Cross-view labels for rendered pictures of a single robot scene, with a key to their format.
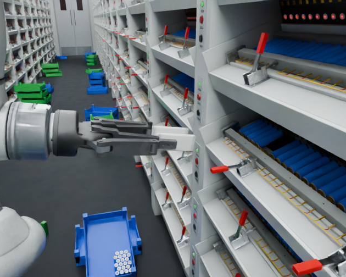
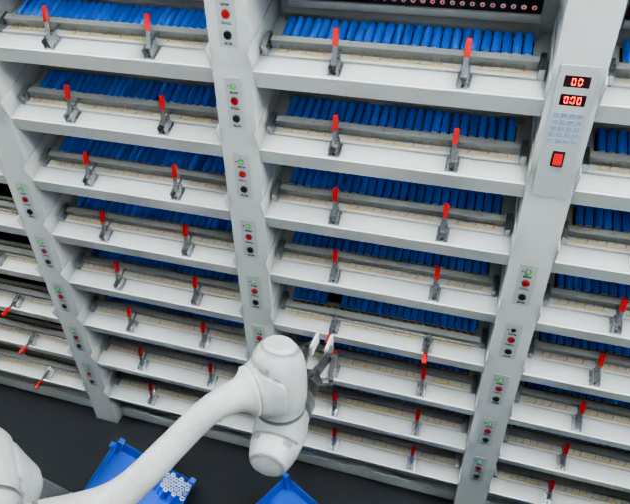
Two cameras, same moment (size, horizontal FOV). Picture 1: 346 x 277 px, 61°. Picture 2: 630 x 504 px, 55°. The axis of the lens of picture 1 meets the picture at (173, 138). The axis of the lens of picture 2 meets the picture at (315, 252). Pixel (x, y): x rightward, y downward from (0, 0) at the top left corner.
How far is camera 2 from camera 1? 1.30 m
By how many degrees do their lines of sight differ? 51
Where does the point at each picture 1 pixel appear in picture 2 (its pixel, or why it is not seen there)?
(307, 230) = (401, 341)
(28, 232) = not seen: outside the picture
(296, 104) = (383, 290)
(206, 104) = (269, 295)
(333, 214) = (409, 327)
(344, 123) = (417, 297)
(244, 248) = (341, 372)
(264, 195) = (363, 336)
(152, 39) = (51, 223)
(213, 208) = not seen: hidden behind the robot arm
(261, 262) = (359, 372)
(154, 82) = (69, 272)
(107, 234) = not seen: hidden behind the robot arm
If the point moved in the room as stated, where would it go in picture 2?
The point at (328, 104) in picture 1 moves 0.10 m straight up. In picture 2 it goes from (399, 285) to (402, 255)
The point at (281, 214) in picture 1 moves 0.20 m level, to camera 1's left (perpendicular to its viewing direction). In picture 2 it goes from (382, 341) to (346, 389)
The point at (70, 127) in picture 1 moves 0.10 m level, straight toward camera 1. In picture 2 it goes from (314, 385) to (357, 391)
